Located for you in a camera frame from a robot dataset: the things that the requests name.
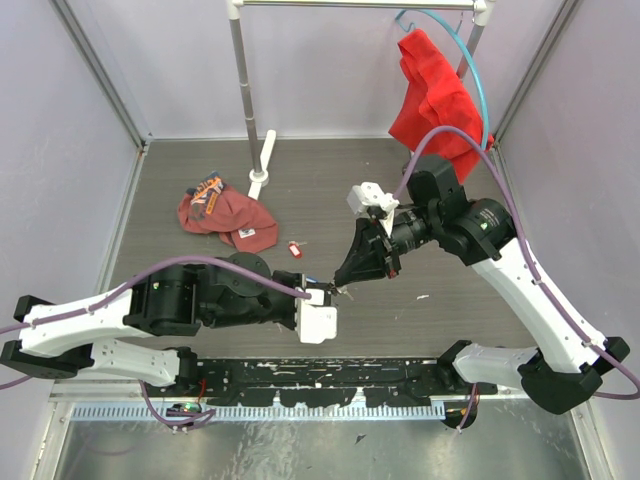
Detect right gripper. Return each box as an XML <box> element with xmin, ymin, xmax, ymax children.
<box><xmin>333</xmin><ymin>204</ymin><xmax>438</xmax><ymax>287</ymax></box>

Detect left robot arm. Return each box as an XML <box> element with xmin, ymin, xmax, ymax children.
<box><xmin>1</xmin><ymin>253</ymin><xmax>312</xmax><ymax>396</ymax></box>

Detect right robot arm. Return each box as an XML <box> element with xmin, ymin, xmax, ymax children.
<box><xmin>333</xmin><ymin>155</ymin><xmax>630</xmax><ymax>414</ymax></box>

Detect key with black windowed tag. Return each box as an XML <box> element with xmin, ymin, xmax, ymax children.
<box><xmin>335</xmin><ymin>286</ymin><xmax>354</xmax><ymax>301</ymax></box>

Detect key with red tag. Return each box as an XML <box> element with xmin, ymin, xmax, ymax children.
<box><xmin>288</xmin><ymin>241</ymin><xmax>306</xmax><ymax>259</ymax></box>

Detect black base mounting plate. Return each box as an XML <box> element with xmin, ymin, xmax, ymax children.
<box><xmin>147</xmin><ymin>357</ymin><xmax>472</xmax><ymax>408</ymax></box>

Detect crumpled dusty red shirt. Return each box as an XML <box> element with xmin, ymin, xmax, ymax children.
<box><xmin>177</xmin><ymin>171</ymin><xmax>279</xmax><ymax>254</ymax></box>

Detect white clothes rack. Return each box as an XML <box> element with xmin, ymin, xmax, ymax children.
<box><xmin>226</xmin><ymin>0</ymin><xmax>496</xmax><ymax>199</ymax></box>

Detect red cloth on hanger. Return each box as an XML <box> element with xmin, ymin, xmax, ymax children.
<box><xmin>388</xmin><ymin>28</ymin><xmax>496</xmax><ymax>184</ymax></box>

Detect blue clothes hanger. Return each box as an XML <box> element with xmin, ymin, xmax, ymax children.
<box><xmin>389</xmin><ymin>9</ymin><xmax>492</xmax><ymax>149</ymax></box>

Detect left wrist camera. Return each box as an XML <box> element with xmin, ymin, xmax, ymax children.
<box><xmin>294</xmin><ymin>285</ymin><xmax>337</xmax><ymax>344</ymax></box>

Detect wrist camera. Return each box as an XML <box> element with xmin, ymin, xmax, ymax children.
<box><xmin>346</xmin><ymin>182</ymin><xmax>399</xmax><ymax>237</ymax></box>
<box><xmin>294</xmin><ymin>285</ymin><xmax>337</xmax><ymax>344</ymax></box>

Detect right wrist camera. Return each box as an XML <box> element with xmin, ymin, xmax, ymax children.
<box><xmin>346</xmin><ymin>182</ymin><xmax>399</xmax><ymax>237</ymax></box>

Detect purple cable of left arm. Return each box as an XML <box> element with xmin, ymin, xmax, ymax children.
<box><xmin>0</xmin><ymin>254</ymin><xmax>314</xmax><ymax>431</ymax></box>

